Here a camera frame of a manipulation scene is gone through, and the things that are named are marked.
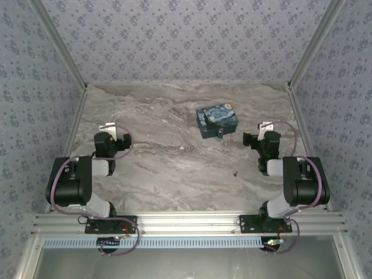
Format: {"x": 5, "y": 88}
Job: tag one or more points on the small blue padlock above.
{"x": 221, "y": 134}

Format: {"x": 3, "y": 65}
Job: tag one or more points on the blue starry night tin box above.
{"x": 216, "y": 119}

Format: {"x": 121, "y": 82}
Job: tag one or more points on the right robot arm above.
{"x": 305, "y": 186}

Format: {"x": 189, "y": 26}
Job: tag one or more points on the small circuit board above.
{"x": 273, "y": 241}
{"x": 109, "y": 241}

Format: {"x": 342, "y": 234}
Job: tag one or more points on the grey metal shelf panel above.
{"x": 186, "y": 264}

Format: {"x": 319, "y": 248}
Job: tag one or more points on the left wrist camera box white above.
{"x": 108, "y": 128}

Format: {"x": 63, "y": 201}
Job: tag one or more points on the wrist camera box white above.
{"x": 108, "y": 128}
{"x": 265, "y": 129}

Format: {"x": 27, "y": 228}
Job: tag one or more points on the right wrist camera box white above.
{"x": 265, "y": 129}

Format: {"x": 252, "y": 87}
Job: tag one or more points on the aluminium table side rail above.
{"x": 77, "y": 130}
{"x": 305, "y": 139}

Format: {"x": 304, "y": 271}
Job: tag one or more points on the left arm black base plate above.
{"x": 128, "y": 225}

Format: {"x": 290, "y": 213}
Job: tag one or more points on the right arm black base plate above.
{"x": 250, "y": 225}

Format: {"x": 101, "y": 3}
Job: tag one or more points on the aluminium mounting rail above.
{"x": 186, "y": 222}

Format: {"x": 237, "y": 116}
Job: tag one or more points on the aluminium corner post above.
{"x": 316, "y": 43}
{"x": 58, "y": 43}

